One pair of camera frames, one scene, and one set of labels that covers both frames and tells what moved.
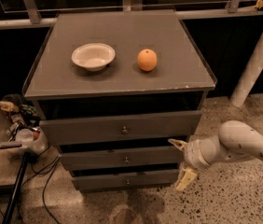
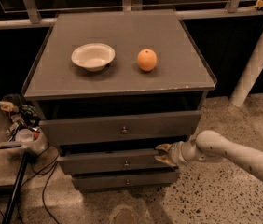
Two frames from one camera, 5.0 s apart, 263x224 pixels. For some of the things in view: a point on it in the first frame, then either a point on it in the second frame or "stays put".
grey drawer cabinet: x=111 y=89 stays put
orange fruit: x=146 y=60 stays put
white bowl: x=92 y=56 stays put
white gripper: x=191 y=156 → x=177 y=152
